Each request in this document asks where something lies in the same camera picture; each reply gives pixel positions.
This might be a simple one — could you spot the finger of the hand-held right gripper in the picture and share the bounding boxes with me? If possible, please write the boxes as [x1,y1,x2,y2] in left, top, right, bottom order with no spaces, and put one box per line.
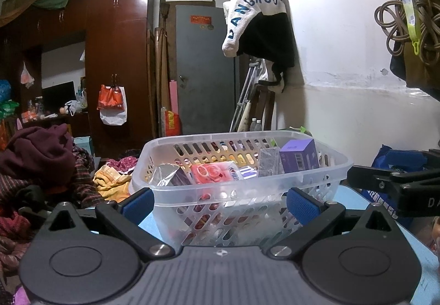
[346,164,409,193]
[387,150,430,171]

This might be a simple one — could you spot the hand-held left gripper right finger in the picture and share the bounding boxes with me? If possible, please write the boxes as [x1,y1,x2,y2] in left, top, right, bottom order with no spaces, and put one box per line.
[269,187,403,260]

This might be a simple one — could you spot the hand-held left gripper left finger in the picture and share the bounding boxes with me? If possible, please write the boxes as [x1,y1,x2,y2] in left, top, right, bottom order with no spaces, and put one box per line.
[36,188,174,262]

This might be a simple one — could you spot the silver foil packet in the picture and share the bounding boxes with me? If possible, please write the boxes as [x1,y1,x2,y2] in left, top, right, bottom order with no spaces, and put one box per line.
[148,163,192,188]

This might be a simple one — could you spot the purple box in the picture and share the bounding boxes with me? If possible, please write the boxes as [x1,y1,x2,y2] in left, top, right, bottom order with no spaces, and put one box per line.
[279,139,320,174]

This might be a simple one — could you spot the clear plastic basket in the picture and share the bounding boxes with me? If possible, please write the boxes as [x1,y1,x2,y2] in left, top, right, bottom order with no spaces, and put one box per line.
[130,130,354,251]

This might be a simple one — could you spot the pink packet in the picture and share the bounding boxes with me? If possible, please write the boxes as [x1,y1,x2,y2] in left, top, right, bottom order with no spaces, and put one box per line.
[190,161,238,186]

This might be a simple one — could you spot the blue printed bag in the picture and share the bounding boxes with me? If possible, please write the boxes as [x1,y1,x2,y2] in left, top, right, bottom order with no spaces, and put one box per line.
[361,145,414,227]

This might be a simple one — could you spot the yellow cloth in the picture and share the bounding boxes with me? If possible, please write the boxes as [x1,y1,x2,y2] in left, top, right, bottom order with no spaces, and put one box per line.
[93,165,133,203]

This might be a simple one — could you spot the pink floral cloth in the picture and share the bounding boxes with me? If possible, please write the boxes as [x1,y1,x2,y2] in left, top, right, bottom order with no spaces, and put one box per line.
[106,157,140,176]

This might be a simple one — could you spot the clear flat packet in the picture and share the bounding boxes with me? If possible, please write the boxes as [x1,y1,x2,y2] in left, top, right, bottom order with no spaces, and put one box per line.
[258,147,281,177]

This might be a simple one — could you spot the blue white packet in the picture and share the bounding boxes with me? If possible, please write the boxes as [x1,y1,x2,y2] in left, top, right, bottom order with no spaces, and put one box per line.
[237,165,258,179]

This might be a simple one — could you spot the dark striped clothes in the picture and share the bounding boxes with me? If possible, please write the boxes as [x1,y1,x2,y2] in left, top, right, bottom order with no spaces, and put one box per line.
[0,146,101,259]

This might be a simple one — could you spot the teal box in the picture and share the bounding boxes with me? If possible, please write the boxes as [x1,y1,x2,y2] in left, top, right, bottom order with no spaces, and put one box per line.
[74,137,94,155]

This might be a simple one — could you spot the dark hanging bag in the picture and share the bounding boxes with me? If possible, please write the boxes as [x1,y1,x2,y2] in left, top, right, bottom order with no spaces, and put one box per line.
[389,40,440,100]

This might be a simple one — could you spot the wooden stand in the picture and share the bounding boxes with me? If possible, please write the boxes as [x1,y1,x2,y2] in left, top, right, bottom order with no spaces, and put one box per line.
[252,82,276,131]

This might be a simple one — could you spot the orange white plastic bag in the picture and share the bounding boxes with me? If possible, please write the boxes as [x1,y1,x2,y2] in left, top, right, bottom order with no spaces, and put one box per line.
[97,84,128,126]

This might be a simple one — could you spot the maroon cloth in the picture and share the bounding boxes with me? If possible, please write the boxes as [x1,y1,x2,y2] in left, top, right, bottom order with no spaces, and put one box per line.
[0,124,75,189]

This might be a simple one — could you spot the pink board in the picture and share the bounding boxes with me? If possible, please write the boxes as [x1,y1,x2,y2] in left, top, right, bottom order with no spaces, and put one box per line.
[168,81,180,115]

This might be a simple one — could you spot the metal crutches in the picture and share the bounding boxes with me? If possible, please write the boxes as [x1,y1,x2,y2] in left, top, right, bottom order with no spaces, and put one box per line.
[230,58,267,133]

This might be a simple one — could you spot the black television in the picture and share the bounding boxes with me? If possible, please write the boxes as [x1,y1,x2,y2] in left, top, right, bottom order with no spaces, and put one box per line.
[42,81,76,112]

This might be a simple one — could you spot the wooden planks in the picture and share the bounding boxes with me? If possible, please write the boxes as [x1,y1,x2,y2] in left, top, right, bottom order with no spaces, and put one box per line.
[153,0,176,138]

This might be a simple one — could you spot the grey door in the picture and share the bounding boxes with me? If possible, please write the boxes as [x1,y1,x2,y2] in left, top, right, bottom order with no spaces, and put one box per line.
[175,4,238,136]

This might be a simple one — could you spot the brown wooden wardrobe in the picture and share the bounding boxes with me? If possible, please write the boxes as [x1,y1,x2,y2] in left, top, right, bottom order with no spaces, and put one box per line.
[0,0,159,159]

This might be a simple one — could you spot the green plastic bag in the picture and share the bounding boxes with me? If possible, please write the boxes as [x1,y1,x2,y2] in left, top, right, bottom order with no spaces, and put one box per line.
[0,101,20,120]

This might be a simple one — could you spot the black hanging garment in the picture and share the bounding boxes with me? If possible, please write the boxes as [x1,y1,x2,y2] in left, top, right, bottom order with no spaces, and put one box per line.
[237,11,296,86]

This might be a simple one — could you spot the small white red plastic bag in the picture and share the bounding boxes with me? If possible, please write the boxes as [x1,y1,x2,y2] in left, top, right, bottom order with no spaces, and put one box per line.
[20,63,35,88]

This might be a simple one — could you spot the blue plastic bag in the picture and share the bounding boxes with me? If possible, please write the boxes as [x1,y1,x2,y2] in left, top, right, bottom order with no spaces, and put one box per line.
[0,80,12,103]

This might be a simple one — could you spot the coiled brown rope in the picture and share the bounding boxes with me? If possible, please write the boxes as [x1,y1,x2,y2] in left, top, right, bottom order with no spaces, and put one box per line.
[375,0,440,66]

